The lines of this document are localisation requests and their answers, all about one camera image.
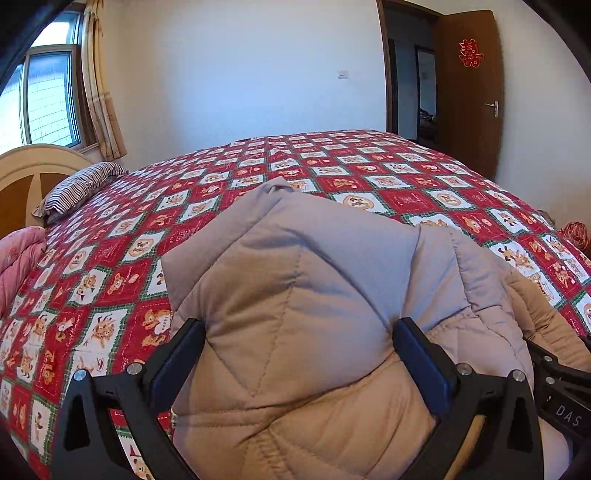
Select window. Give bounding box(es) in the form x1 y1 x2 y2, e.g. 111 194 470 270
0 9 98 155

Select brown wooden door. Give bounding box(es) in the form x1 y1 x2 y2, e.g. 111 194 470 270
434 9 504 183

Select framed hallway mirror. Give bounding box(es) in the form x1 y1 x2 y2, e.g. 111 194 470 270
414 46 438 139

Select red patterned cloth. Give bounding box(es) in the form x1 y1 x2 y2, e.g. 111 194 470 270
560 222 591 254

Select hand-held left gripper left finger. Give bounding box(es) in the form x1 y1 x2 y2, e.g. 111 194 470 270
48 318 206 480

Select striped pillow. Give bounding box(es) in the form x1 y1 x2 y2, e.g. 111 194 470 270
32 161 131 226

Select beige patterned curtain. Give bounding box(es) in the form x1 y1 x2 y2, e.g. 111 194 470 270
83 0 127 160

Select pink folded quilt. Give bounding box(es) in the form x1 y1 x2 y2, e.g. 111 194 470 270
0 226 48 319

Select beige padded jacket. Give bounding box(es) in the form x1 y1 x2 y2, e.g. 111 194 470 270
159 176 573 480

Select cream wooden headboard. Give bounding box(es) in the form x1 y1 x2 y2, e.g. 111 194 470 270
0 144 95 238

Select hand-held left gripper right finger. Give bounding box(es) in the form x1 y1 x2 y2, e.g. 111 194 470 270
383 318 543 480

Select red printed bed blanket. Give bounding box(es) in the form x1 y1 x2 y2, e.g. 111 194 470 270
0 129 591 480

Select red paper door decoration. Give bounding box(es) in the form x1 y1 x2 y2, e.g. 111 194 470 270
458 39 485 69

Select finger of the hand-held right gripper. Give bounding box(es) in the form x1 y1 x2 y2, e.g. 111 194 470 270
524 337 591 386

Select dark door frame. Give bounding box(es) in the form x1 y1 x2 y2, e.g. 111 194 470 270
376 0 446 148

